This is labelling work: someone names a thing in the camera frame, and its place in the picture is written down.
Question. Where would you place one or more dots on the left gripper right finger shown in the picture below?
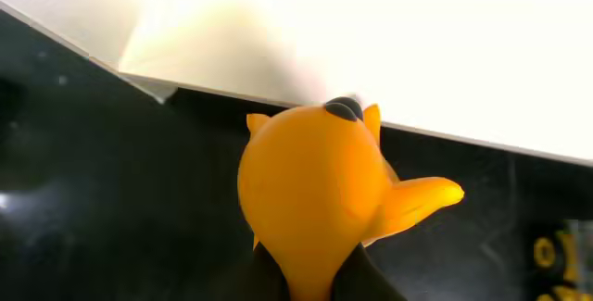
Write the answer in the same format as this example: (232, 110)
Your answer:
(359, 278)

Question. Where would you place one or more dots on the white shelf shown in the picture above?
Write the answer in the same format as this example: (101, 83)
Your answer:
(417, 37)

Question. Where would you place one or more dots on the yellow rubber duck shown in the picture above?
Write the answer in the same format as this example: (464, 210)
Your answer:
(310, 185)

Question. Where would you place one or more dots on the grey and yellow toy truck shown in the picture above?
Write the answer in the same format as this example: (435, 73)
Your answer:
(544, 252)

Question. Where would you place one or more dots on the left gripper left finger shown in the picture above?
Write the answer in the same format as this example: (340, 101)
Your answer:
(268, 278)

